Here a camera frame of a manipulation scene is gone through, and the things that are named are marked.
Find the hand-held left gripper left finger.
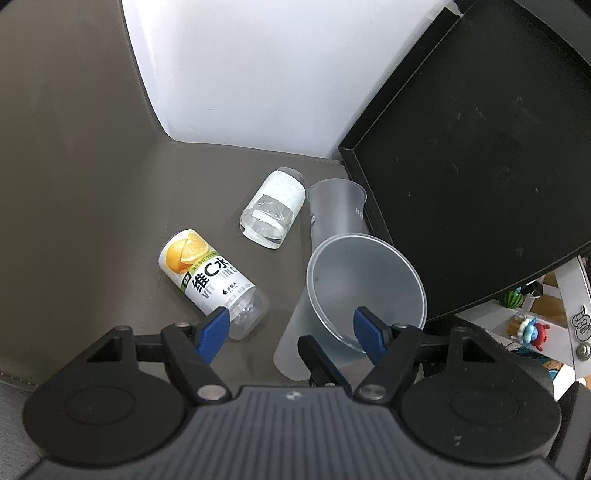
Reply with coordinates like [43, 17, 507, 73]
[86, 305, 232, 403]

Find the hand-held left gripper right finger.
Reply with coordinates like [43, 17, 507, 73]
[297, 306, 509, 403]

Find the wide translucent plastic cup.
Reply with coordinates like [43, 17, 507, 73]
[273, 234, 428, 382]

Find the narrow translucent plastic cup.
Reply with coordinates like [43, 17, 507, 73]
[307, 178, 369, 252]

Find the orange label drink bottle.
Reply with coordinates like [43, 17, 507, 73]
[159, 228, 270, 342]

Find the small clear plastic bottle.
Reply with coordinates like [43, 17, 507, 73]
[239, 168, 307, 251]

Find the blue figure toy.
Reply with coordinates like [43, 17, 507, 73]
[507, 314, 551, 346]

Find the grey-brown desk mat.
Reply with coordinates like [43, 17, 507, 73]
[0, 0, 370, 393]

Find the white furniture leg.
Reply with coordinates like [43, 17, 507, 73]
[552, 257, 591, 403]

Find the black tray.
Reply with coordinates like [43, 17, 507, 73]
[338, 0, 591, 331]

